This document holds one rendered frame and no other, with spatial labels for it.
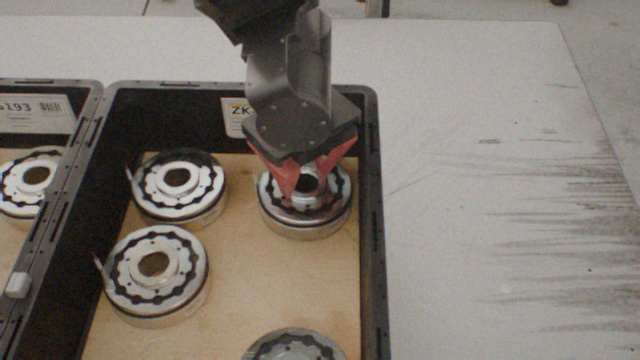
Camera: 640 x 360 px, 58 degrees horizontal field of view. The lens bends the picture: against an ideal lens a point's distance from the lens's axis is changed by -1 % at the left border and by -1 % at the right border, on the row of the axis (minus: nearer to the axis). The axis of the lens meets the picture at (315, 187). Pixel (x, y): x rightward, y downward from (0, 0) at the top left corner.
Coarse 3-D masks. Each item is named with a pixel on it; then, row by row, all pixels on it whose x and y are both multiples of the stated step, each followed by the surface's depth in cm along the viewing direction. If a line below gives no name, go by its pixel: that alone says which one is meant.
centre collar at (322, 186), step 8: (304, 168) 64; (312, 168) 64; (312, 176) 64; (320, 176) 64; (320, 184) 63; (296, 192) 62; (312, 192) 62; (320, 192) 62; (296, 200) 62; (304, 200) 62; (312, 200) 62
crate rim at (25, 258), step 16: (0, 80) 65; (16, 80) 65; (32, 80) 65; (48, 80) 65; (64, 80) 65; (80, 80) 65; (96, 80) 65; (96, 96) 63; (80, 144) 58; (64, 160) 57; (64, 176) 55; (48, 192) 54; (48, 208) 53; (32, 224) 52; (48, 224) 52; (32, 256) 49; (0, 304) 46; (0, 320) 45; (0, 336) 45
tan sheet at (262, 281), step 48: (240, 192) 67; (240, 240) 63; (288, 240) 63; (336, 240) 63; (240, 288) 59; (288, 288) 59; (336, 288) 59; (96, 336) 55; (144, 336) 55; (192, 336) 55; (240, 336) 55; (336, 336) 55
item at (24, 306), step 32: (352, 96) 64; (96, 128) 60; (64, 192) 54; (64, 224) 52; (384, 224) 52; (384, 256) 49; (32, 288) 47; (384, 288) 47; (384, 320) 46; (0, 352) 44; (384, 352) 44
